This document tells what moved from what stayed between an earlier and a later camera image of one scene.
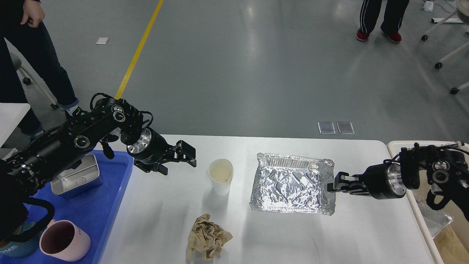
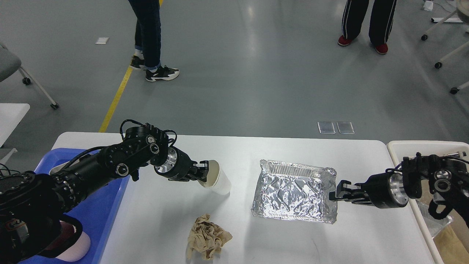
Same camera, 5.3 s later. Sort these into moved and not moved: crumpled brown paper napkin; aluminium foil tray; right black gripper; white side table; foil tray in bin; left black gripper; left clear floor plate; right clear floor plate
Moved: aluminium foil tray; left black gripper; right black gripper
Not moved: white side table; left clear floor plate; crumpled brown paper napkin; right clear floor plate; foil tray in bin
